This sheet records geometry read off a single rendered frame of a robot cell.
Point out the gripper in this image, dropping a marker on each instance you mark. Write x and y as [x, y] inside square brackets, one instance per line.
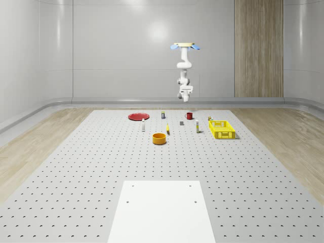
[186, 90]

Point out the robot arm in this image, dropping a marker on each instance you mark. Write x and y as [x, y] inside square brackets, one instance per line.
[185, 64]

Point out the red mug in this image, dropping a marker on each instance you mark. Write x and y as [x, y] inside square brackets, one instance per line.
[189, 116]

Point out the flat-sided can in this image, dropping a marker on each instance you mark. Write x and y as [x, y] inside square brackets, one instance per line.
[163, 115]

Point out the yellow carton box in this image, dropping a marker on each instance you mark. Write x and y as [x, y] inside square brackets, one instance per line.
[197, 126]

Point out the banana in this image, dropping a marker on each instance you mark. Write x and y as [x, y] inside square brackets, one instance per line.
[167, 129]

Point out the drone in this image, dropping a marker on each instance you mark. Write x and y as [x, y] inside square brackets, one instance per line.
[185, 44]

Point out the red plate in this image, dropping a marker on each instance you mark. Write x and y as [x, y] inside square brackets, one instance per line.
[138, 117]

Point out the small white bottle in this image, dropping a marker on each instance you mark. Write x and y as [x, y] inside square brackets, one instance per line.
[143, 126]

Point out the yellow bowl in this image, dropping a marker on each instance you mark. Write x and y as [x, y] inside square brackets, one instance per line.
[159, 140]

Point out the yellow basket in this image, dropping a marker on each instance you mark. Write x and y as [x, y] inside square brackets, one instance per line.
[229, 135]

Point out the white board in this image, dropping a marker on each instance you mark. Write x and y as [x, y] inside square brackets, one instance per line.
[162, 215]

